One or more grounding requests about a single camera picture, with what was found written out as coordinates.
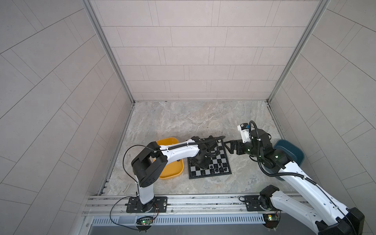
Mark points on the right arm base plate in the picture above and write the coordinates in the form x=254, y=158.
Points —
x=258, y=203

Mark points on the right controller circuit board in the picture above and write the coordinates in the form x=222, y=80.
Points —
x=271, y=221

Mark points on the left controller circuit board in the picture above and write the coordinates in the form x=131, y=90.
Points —
x=144, y=223

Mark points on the black white chess board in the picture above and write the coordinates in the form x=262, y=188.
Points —
x=218, y=165

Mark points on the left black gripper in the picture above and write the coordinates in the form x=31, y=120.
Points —
x=205, y=166

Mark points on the aluminium mounting rail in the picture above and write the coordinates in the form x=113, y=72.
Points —
x=188, y=204

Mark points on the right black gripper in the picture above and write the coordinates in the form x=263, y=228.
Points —
x=238, y=143

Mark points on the controller circuit board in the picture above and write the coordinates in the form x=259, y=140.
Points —
x=271, y=221
x=144, y=223

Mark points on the teal plastic bin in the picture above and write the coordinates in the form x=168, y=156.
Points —
x=291, y=150

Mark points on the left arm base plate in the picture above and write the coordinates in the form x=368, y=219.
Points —
x=157, y=204

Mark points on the yellow plastic tray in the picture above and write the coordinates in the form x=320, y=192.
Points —
x=174, y=169

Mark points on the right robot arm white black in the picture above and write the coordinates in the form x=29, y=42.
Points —
x=324, y=215

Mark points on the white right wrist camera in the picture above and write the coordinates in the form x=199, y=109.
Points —
x=244, y=131

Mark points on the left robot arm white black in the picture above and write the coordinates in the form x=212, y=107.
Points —
x=149, y=164

